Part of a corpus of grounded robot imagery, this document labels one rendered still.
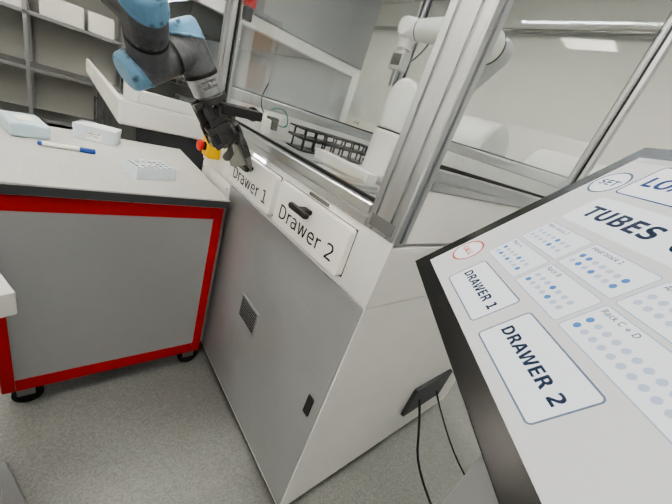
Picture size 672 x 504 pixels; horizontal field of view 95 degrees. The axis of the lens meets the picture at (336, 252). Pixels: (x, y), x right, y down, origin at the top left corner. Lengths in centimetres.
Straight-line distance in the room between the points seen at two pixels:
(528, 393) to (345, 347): 48
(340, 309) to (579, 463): 52
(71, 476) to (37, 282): 56
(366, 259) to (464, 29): 39
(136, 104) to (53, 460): 130
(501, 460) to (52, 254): 107
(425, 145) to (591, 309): 35
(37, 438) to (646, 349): 140
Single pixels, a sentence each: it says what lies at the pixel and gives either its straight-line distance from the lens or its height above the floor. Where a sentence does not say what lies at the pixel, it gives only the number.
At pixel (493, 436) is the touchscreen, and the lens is 25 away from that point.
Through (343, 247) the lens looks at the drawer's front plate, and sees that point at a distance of 63.
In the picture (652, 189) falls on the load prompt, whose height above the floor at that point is 115.
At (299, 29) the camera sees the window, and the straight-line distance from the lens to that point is 96.
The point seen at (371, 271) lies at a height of 87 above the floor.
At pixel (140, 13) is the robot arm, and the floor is 116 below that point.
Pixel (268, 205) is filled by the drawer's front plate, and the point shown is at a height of 84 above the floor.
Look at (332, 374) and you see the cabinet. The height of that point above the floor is 61.
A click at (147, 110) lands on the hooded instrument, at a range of 169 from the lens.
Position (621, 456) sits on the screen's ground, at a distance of 23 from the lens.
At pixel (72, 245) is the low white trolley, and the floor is 59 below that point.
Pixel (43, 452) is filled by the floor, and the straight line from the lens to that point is 137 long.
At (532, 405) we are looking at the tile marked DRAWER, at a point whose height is 99.
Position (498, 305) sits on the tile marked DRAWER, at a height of 101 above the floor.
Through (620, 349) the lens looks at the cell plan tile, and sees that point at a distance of 27.
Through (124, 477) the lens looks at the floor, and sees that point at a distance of 128.
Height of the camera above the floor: 111
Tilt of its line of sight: 23 degrees down
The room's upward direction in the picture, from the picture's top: 19 degrees clockwise
